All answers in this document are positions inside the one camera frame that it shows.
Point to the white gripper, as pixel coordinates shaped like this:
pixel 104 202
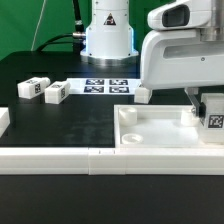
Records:
pixel 179 59

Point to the white square tabletop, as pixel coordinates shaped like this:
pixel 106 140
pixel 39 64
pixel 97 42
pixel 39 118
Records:
pixel 161 126

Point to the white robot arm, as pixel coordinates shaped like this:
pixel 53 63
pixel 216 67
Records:
pixel 110 38

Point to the white sheet with fiducial tags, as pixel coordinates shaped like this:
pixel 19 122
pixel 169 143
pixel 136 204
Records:
pixel 103 86

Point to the white left fence piece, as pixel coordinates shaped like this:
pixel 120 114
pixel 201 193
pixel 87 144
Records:
pixel 4 119

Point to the white front fence wall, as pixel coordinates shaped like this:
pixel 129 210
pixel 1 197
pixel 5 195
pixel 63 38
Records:
pixel 127 161

